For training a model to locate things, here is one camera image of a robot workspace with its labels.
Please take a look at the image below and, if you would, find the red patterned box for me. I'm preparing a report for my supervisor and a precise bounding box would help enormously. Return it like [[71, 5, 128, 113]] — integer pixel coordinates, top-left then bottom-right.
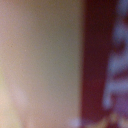
[[79, 0, 128, 128]]

